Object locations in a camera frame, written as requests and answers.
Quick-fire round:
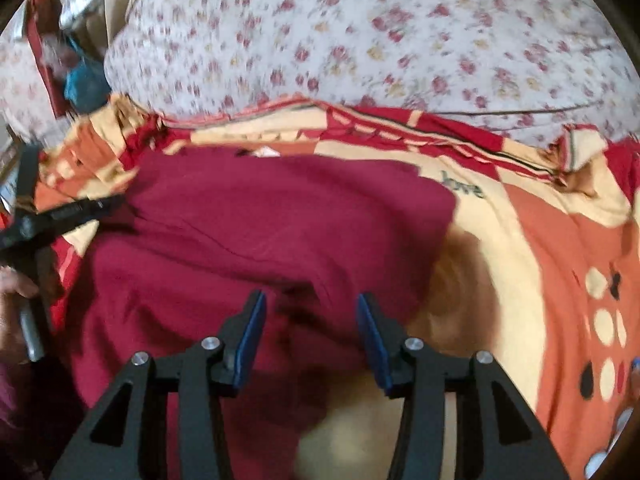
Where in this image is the maroon red garment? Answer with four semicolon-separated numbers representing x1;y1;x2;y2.
58;148;457;479

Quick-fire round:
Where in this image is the person's left hand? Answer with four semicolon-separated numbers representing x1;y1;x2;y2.
0;266;39;365

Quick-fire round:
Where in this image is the blue plastic bag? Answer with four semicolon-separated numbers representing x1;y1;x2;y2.
64;58;111;114

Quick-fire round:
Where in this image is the dark red hanging cloth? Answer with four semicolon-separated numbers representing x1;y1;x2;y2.
25;0;70;118

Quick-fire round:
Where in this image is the patterned love fleece blanket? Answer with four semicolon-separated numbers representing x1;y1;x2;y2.
35;96;639;479

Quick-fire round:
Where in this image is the floral white quilt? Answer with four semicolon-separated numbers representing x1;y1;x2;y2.
0;0;640;149

